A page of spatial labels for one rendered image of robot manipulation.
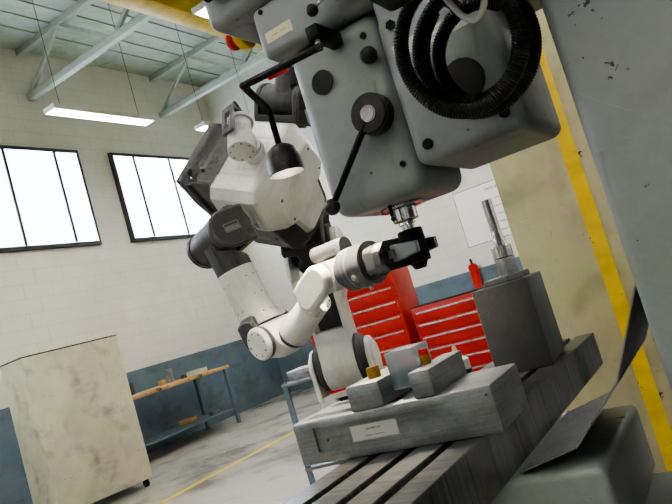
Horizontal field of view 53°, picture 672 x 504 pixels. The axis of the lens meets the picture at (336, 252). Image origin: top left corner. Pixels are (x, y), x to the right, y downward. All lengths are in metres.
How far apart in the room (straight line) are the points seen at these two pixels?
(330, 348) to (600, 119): 1.19
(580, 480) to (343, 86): 0.73
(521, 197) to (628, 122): 2.06
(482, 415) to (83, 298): 9.42
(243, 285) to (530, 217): 1.65
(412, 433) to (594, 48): 0.59
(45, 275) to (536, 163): 8.01
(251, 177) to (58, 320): 8.38
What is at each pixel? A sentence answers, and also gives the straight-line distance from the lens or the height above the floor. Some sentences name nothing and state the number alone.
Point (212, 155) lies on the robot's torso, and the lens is 1.76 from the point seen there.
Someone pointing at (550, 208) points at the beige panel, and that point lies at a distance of 2.92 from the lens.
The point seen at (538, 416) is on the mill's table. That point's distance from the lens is 1.25.
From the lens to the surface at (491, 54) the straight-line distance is 1.07.
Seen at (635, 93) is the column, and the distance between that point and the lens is 0.90.
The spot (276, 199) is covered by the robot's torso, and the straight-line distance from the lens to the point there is 1.62.
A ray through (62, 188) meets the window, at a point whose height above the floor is 4.02.
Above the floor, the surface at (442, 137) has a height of 1.37.
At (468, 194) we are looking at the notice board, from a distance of 10.75.
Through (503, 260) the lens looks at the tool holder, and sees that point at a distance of 1.58.
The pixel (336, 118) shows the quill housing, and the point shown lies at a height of 1.48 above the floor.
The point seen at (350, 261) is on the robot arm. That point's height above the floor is 1.24.
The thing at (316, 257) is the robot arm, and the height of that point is 1.28.
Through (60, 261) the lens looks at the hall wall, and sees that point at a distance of 10.18.
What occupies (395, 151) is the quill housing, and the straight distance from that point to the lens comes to 1.13.
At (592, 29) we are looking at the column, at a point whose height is 1.40.
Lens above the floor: 1.15
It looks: 5 degrees up
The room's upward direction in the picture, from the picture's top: 17 degrees counter-clockwise
